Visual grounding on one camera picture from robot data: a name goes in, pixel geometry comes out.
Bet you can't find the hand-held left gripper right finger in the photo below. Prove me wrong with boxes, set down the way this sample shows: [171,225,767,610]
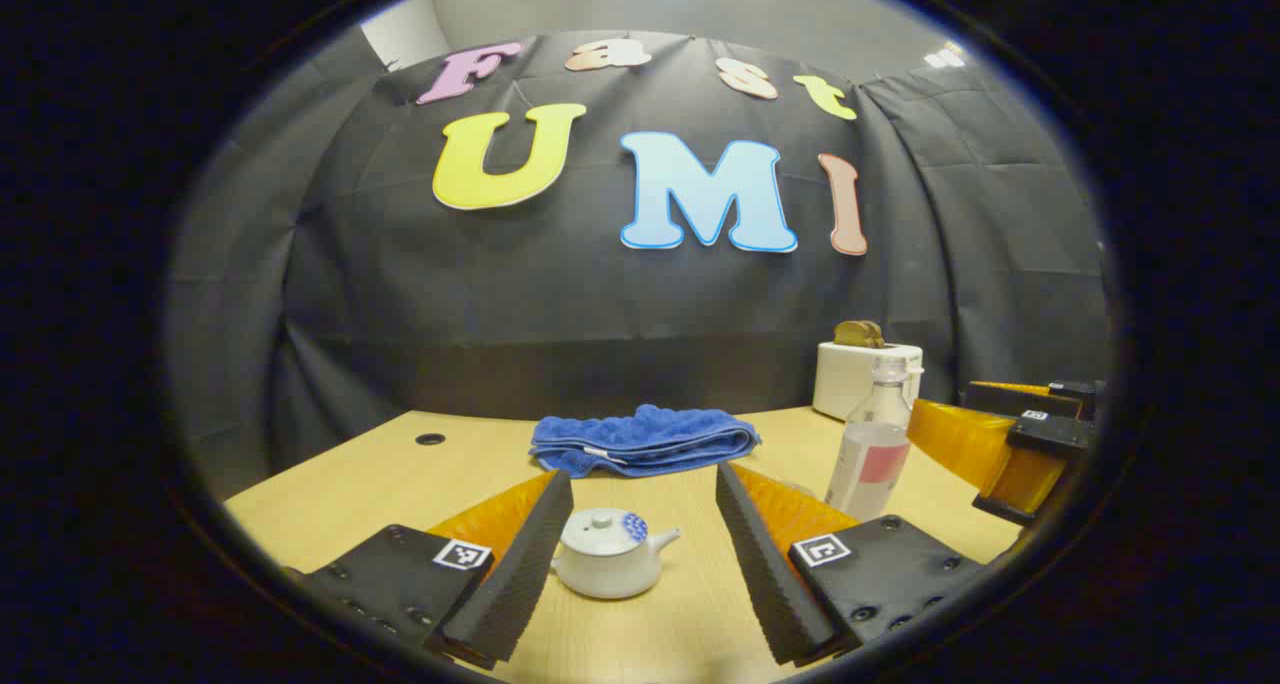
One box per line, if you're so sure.
[715,461,986,668]

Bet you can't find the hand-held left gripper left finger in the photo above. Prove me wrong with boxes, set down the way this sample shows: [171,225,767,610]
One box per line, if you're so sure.
[285,469,574,670]

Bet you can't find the white ceramic teacup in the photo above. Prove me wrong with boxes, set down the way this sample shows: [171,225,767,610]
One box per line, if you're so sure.
[550,509,681,601]

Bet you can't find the clear water bottle red label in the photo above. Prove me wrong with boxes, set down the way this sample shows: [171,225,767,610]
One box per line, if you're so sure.
[825,356,923,523]

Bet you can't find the white toaster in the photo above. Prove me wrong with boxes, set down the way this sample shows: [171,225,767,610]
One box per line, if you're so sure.
[812,342,925,423]

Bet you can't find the blue folded towel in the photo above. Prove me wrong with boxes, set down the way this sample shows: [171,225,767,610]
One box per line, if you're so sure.
[529,404,761,479]

